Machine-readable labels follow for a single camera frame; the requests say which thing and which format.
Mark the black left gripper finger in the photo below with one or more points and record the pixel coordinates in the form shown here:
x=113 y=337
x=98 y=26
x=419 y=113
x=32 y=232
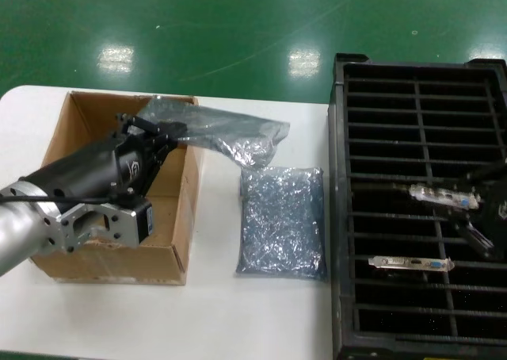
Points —
x=170 y=138
x=146 y=123

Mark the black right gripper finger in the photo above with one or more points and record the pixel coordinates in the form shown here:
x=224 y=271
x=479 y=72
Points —
x=487 y=175
x=477 y=237

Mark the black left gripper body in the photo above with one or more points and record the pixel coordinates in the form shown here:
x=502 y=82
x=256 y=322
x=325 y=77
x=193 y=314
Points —
x=91 y=169

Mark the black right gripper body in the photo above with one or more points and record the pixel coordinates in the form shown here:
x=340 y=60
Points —
x=495 y=205

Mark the card metal bracket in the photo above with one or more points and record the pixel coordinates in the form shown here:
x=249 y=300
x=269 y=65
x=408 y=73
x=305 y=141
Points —
x=396 y=262
x=439 y=195

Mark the silver antistatic bag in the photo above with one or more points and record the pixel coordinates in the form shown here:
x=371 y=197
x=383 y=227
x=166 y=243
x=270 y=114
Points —
x=281 y=225
x=237 y=134

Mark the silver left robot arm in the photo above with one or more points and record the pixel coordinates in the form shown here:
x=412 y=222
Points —
x=20 y=229

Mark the brown cardboard box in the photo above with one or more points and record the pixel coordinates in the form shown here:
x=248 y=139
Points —
x=174 y=217

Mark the black slotted plastic container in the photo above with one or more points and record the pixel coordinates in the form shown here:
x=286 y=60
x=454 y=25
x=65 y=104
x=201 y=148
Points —
x=336 y=177

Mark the flat silver antistatic bag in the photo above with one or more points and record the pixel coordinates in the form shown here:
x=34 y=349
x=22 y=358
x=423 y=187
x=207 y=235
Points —
x=281 y=225

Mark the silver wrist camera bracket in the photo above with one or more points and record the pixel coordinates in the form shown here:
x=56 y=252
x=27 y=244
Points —
x=99 y=221

